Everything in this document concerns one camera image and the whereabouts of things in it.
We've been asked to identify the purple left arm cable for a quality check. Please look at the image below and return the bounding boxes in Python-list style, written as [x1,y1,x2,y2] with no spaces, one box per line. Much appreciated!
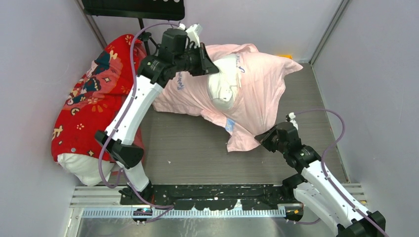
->
[98,22,181,225]

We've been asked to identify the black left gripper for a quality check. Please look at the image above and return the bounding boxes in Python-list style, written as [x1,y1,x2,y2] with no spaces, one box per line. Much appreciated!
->
[173,41,217,76]

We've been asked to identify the yellow tray with black knob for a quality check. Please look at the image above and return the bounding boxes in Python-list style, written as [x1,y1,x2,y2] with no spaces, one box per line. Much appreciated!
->
[277,55,293,60]

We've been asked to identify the pink pillowcase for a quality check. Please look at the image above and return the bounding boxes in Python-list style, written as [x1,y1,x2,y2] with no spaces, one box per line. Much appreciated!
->
[153,43,302,152]

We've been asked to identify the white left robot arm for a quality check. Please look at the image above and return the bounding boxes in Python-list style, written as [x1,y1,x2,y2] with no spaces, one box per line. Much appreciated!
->
[95,24,219,204]

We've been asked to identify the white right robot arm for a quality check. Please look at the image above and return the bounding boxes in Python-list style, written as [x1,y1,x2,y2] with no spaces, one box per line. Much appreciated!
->
[255,122,386,237]

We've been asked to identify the black tripod stand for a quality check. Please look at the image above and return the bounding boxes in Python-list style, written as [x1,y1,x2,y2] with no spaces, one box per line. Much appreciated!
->
[138,29,159,56]

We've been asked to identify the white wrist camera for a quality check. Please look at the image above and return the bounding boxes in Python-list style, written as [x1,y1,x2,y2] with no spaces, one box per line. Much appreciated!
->
[177,23,203,48]
[286,112,298,130]

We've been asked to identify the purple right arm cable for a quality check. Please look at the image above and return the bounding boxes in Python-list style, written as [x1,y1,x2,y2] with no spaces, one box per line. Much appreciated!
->
[291,108,390,237]

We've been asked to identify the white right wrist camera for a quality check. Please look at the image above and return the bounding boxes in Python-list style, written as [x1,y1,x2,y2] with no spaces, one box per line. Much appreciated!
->
[286,112,298,130]

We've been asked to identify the white pillow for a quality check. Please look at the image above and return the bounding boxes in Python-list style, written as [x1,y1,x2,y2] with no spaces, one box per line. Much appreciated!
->
[207,54,241,111]
[57,153,102,186]

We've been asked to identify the aluminium rail frame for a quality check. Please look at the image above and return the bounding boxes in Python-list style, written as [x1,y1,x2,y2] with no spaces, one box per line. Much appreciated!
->
[69,183,367,220]

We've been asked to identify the red patterned pillowcase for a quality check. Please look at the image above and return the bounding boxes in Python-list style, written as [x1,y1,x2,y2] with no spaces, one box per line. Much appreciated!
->
[51,34,146,161]

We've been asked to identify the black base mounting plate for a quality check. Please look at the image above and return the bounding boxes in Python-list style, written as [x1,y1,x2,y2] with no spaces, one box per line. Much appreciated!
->
[119,184,305,211]

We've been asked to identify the white pillow in red case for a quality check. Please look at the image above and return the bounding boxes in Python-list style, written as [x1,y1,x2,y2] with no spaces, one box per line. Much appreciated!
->
[57,153,102,186]

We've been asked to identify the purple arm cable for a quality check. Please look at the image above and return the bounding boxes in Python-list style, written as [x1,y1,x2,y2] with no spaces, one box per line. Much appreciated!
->
[98,22,181,225]
[291,108,390,237]

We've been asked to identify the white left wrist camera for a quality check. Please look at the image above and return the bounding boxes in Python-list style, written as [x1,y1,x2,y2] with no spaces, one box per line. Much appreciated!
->
[177,23,203,48]

